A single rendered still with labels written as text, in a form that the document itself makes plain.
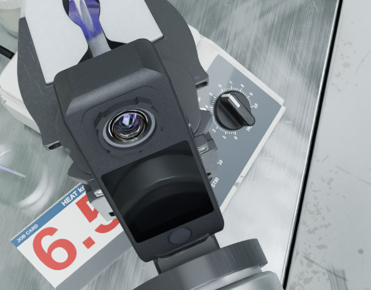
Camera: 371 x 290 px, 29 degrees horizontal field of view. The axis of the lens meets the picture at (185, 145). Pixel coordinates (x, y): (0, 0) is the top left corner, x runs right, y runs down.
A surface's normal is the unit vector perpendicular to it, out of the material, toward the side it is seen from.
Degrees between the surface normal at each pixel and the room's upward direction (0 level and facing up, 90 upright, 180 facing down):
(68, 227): 40
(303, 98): 0
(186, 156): 61
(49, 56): 1
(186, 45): 1
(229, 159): 30
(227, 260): 25
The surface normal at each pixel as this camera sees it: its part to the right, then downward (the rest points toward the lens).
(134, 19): -0.04, -0.26
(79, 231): 0.39, 0.27
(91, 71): -0.25, -0.64
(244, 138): 0.39, 0.03
